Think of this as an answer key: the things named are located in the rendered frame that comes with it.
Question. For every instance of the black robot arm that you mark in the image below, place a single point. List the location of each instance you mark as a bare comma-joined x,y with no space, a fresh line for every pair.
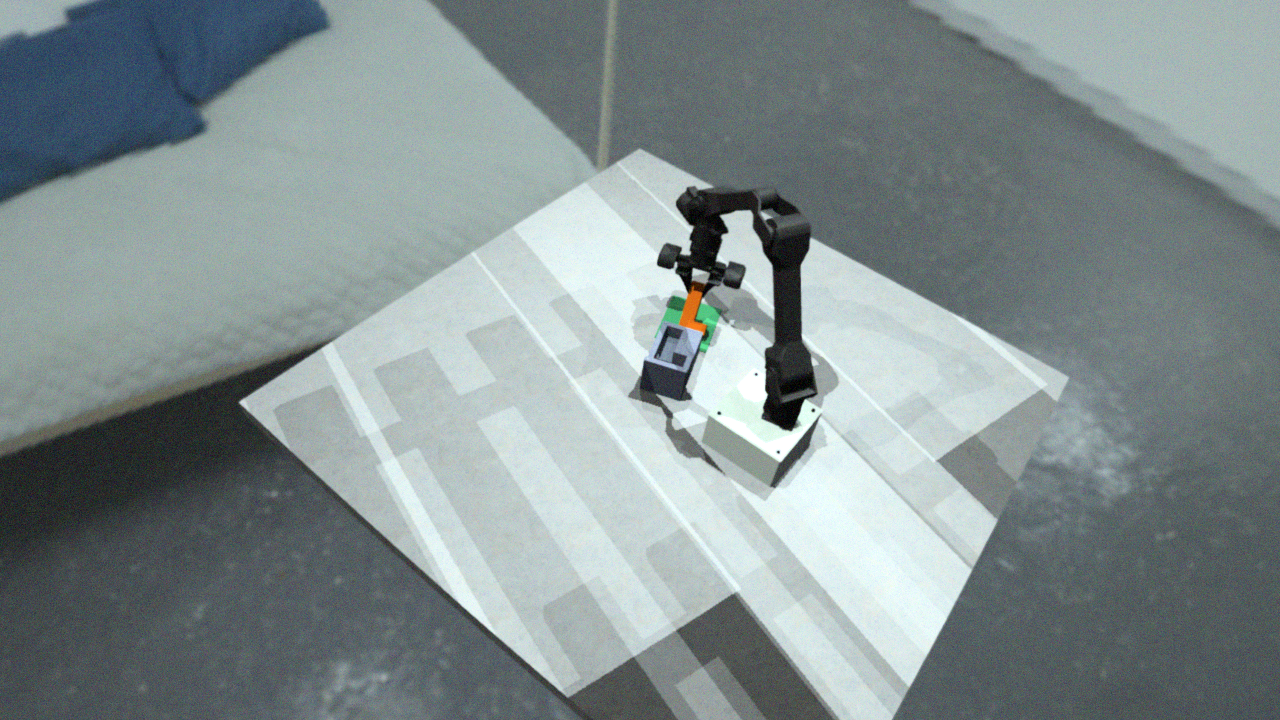
785,243

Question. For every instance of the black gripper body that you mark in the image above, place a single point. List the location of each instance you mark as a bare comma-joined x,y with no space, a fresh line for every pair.
702,258

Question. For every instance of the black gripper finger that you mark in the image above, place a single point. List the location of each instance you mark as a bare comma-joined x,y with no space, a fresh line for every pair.
686,277
710,284

